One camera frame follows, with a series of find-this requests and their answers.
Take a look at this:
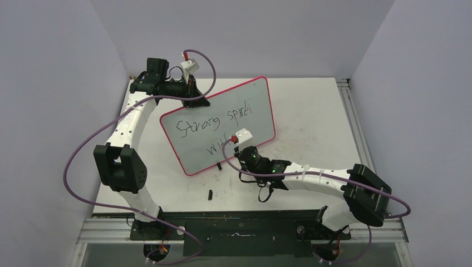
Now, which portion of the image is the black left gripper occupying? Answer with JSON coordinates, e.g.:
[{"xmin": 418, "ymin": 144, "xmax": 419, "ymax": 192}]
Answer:
[{"xmin": 161, "ymin": 75, "xmax": 210, "ymax": 109}]

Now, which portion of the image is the pink framed whiteboard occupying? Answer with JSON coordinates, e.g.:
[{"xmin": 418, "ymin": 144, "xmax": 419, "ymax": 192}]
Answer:
[{"xmin": 160, "ymin": 77, "xmax": 276, "ymax": 176}]

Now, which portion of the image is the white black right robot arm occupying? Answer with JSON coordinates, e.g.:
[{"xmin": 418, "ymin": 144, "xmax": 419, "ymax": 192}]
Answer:
[{"xmin": 234, "ymin": 146, "xmax": 391, "ymax": 238}]

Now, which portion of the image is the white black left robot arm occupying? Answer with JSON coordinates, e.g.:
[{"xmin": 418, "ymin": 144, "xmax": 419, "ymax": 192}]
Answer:
[{"xmin": 94, "ymin": 57, "xmax": 210, "ymax": 240}]

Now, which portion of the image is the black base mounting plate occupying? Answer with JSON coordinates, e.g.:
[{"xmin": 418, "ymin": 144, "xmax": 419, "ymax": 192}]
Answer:
[{"xmin": 130, "ymin": 210, "xmax": 351, "ymax": 257}]

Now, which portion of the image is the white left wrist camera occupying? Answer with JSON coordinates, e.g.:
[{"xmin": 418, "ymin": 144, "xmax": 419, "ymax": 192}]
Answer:
[{"xmin": 180, "ymin": 58, "xmax": 200, "ymax": 75}]

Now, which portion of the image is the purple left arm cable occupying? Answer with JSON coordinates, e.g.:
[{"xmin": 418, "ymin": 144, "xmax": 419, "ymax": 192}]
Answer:
[{"xmin": 63, "ymin": 49, "xmax": 217, "ymax": 266}]

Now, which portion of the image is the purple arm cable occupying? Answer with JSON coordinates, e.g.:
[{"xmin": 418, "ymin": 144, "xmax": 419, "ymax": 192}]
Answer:
[
  {"xmin": 63, "ymin": 49, "xmax": 217, "ymax": 266},
  {"xmin": 221, "ymin": 138, "xmax": 412, "ymax": 265}
]

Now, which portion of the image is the aluminium rail right side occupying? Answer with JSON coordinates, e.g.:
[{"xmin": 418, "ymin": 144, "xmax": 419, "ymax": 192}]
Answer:
[{"xmin": 335, "ymin": 78, "xmax": 376, "ymax": 172}]

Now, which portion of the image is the aluminium rail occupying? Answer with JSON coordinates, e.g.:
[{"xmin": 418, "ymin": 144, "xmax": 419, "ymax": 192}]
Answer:
[
  {"xmin": 335, "ymin": 78, "xmax": 376, "ymax": 172},
  {"xmin": 77, "ymin": 218, "xmax": 409, "ymax": 244}
]

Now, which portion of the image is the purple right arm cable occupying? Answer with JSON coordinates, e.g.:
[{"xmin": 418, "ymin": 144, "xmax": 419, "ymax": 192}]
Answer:
[{"xmin": 221, "ymin": 138, "xmax": 412, "ymax": 265}]

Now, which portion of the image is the aluminium front rail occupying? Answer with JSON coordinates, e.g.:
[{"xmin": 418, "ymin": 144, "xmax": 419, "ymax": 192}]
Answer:
[{"xmin": 77, "ymin": 218, "xmax": 409, "ymax": 244}]

